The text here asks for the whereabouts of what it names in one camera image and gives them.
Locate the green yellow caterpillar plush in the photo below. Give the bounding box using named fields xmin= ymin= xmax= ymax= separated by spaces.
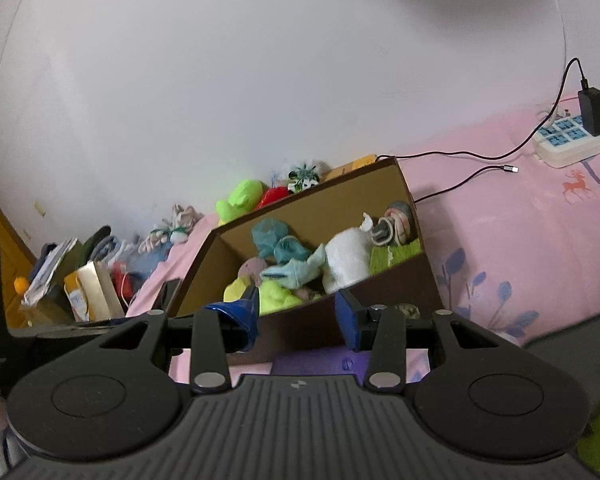
xmin=215 ymin=180 xmax=265 ymax=224

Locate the red plush toy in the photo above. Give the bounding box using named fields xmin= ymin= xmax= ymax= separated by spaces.
xmin=256 ymin=186 xmax=290 ymax=210

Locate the yellow cardboard box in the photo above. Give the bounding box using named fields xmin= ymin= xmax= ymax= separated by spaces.
xmin=322 ymin=154 xmax=377 ymax=182

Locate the teal zipper pouch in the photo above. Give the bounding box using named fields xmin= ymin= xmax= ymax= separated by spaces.
xmin=261 ymin=244 xmax=326 ymax=290

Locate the brown cardboard box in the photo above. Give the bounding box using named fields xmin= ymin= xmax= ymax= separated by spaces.
xmin=166 ymin=159 xmax=442 ymax=365

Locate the white rabbit plush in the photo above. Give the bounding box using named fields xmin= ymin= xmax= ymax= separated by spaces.
xmin=138 ymin=204 xmax=204 ymax=254

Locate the white power strip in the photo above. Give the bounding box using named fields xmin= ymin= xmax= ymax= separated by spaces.
xmin=532 ymin=115 xmax=600 ymax=168

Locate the green towel in box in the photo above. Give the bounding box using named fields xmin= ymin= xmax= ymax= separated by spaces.
xmin=370 ymin=238 xmax=422 ymax=275

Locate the black charging cable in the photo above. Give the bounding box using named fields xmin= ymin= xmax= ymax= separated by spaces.
xmin=374 ymin=56 xmax=592 ymax=206

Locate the pink printed bed sheet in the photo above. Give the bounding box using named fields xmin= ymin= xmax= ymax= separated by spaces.
xmin=129 ymin=150 xmax=600 ymax=342

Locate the teal knitted cloth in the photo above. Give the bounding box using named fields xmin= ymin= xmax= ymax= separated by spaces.
xmin=251 ymin=218 xmax=311 ymax=264

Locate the black charger adapter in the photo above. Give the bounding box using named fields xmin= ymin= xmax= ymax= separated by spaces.
xmin=578 ymin=87 xmax=600 ymax=136

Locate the pink plush toy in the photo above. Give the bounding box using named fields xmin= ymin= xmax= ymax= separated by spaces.
xmin=237 ymin=257 xmax=268 ymax=286

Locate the yellow fluffy towel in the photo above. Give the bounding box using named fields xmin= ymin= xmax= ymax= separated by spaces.
xmin=223 ymin=276 xmax=302 ymax=315

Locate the black smartphone on bed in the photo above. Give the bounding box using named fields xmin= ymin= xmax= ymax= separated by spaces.
xmin=151 ymin=278 xmax=182 ymax=318

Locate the purple tissue pack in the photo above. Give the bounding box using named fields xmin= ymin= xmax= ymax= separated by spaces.
xmin=271 ymin=347 xmax=370 ymax=380

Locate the small doll with hat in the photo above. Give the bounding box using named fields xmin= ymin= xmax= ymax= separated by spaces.
xmin=370 ymin=200 xmax=417 ymax=247

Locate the phone on stand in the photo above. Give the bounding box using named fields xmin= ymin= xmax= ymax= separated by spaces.
xmin=524 ymin=313 xmax=600 ymax=440

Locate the white gold paper bag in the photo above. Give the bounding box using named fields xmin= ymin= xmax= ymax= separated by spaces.
xmin=64 ymin=261 xmax=125 ymax=322

